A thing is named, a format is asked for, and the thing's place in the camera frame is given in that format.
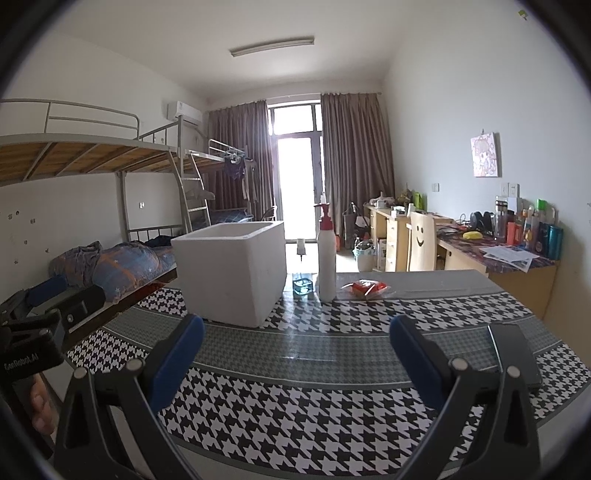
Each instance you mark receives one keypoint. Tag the pink cartoon wall picture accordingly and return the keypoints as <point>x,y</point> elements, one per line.
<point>485,154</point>

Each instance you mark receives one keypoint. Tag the black folding chair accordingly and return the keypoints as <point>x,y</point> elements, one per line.
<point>268,213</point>

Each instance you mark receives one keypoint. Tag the blue orange patterned quilt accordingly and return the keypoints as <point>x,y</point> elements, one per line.
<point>115,267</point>

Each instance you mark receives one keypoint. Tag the small metal bunk bed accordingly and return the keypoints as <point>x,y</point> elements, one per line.
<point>217,147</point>

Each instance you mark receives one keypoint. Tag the dark blue quilt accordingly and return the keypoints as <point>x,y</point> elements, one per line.
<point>159,241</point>

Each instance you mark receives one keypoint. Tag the wooden desk dark patterned top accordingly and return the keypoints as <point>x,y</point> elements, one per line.
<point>526,286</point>

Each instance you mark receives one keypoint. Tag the white air conditioner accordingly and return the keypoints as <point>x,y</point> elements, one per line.
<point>184,111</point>

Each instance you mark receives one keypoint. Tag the black headphones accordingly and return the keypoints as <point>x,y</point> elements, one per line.
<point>480,220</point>

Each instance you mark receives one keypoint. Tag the blue spray bottle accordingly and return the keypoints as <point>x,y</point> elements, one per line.
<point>303,284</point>

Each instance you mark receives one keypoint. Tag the yellow soft toy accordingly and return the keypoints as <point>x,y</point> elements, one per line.
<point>472,235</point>

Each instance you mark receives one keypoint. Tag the red snack packet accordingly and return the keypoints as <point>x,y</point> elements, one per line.
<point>367,288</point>

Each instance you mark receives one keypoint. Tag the white trash bin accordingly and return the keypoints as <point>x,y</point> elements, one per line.
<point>364,258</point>

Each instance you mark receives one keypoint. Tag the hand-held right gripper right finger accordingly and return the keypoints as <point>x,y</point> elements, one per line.
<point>418,360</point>

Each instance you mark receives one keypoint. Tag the white foam box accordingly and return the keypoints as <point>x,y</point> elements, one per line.
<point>226,277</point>

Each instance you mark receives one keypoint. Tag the wooden chair smiley face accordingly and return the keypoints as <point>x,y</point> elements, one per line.
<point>421,249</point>

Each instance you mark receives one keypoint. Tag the blue plaid bedding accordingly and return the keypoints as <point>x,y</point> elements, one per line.
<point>231,216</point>

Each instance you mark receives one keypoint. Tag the large metal bunk bed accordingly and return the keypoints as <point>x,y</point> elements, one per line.
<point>69,154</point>

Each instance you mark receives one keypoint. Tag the green box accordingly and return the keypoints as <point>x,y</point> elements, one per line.
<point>418,199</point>

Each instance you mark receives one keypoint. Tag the houndstooth tablecloth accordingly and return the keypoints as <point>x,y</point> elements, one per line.
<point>295,415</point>

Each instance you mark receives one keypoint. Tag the dark smartphone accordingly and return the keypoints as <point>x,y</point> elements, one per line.
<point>515,355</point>

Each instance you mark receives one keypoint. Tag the double white wall socket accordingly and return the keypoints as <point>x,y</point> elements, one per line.
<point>509,189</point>

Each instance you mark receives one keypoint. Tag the brown curtain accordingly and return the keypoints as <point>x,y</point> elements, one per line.
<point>231,134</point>
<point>358,170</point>

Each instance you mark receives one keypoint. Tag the row of toiletry bottles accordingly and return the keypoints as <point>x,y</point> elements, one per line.
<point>535,230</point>

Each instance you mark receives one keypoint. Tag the printed paper sheets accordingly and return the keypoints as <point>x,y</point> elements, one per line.
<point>505,256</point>

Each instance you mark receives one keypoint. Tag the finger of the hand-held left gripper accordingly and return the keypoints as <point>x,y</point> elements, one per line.
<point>48,288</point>

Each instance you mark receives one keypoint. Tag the metal bed ladder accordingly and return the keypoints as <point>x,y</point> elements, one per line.
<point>194,203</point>

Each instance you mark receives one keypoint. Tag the hanging dark clothes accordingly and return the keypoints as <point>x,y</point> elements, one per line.
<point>235,170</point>

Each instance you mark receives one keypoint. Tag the white pump bottle red top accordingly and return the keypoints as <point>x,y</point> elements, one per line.
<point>326,267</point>

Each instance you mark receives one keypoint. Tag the person's left hand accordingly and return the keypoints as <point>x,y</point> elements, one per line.
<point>42,406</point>

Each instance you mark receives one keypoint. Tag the glass balcony door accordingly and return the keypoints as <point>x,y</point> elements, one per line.
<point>298,184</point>

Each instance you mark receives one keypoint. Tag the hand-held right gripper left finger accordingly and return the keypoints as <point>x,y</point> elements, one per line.
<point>178,360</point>

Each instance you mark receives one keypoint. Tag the ceiling tube light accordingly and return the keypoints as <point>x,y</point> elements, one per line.
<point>272,47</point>

